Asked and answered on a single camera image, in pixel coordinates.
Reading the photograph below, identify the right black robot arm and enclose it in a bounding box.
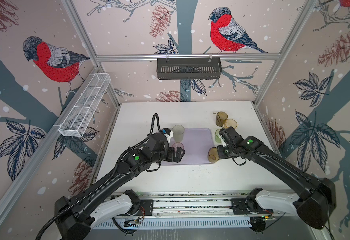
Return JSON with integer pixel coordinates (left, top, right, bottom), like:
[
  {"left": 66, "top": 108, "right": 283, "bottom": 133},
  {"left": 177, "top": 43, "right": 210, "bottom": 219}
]
[{"left": 217, "top": 127, "right": 337, "bottom": 230}]

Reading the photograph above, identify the brown textured cup back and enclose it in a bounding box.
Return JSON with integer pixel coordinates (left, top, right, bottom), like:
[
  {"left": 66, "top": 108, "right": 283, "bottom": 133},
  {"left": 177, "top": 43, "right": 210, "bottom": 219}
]
[{"left": 216, "top": 112, "right": 228, "bottom": 127}]

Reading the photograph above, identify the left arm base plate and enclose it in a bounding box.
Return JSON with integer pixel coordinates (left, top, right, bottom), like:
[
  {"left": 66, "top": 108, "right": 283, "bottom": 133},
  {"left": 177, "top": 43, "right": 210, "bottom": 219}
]
[{"left": 123, "top": 200, "right": 154, "bottom": 217}]

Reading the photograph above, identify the brown textured cup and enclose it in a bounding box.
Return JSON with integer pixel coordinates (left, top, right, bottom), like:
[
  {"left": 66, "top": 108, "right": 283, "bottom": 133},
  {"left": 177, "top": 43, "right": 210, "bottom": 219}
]
[
  {"left": 208, "top": 147, "right": 220, "bottom": 163},
  {"left": 216, "top": 112, "right": 228, "bottom": 127}
]

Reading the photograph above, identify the brown textured cup front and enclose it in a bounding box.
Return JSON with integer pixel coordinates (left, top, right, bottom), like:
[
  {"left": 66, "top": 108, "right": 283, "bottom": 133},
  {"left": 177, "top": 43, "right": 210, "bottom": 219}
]
[{"left": 208, "top": 147, "right": 220, "bottom": 163}]

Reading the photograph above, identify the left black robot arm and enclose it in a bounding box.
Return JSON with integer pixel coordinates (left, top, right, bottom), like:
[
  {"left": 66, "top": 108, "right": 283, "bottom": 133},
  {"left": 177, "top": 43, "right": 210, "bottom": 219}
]
[{"left": 53, "top": 133, "right": 186, "bottom": 240}]

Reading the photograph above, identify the yellow smooth cup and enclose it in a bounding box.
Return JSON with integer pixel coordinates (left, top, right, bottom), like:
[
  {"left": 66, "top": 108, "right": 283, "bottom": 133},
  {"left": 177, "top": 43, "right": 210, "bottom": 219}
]
[{"left": 224, "top": 119, "right": 238, "bottom": 129}]

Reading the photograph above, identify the green smooth cup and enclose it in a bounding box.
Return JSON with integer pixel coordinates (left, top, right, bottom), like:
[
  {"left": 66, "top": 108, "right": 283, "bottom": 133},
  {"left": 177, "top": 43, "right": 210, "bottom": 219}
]
[{"left": 215, "top": 129, "right": 222, "bottom": 144}]

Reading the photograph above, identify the black hanging wire basket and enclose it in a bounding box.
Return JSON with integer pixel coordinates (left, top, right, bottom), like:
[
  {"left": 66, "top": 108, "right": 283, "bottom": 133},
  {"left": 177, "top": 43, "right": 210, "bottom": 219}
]
[{"left": 157, "top": 58, "right": 222, "bottom": 80}]

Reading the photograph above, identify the aluminium frame top rail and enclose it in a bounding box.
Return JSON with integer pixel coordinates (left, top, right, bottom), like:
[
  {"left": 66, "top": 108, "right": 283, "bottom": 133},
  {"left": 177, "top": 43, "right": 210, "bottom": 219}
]
[{"left": 96, "top": 53, "right": 281, "bottom": 63}]

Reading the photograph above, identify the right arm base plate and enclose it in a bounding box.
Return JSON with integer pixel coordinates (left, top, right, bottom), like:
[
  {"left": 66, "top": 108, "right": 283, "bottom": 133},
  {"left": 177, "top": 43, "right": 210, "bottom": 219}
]
[{"left": 230, "top": 198, "right": 274, "bottom": 215}]

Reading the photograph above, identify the white wire mesh shelf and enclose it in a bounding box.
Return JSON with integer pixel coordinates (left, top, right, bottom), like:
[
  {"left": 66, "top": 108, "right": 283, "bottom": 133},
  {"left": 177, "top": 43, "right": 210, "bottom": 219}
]
[{"left": 59, "top": 73, "right": 111, "bottom": 138}]

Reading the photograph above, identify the pale green textured cup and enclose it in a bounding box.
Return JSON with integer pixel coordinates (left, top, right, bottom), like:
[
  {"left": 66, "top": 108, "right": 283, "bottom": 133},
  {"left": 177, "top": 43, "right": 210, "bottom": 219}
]
[{"left": 172, "top": 125, "right": 185, "bottom": 142}]

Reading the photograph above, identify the lilac plastic tray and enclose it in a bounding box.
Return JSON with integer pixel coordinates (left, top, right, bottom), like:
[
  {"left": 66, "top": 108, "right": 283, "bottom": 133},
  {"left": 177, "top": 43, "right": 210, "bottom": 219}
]
[{"left": 162, "top": 128, "right": 215, "bottom": 166}]

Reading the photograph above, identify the pink smooth cup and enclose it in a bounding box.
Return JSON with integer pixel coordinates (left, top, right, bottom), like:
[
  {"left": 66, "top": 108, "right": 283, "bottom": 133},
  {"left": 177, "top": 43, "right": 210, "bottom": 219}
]
[{"left": 172, "top": 142, "right": 185, "bottom": 152}]

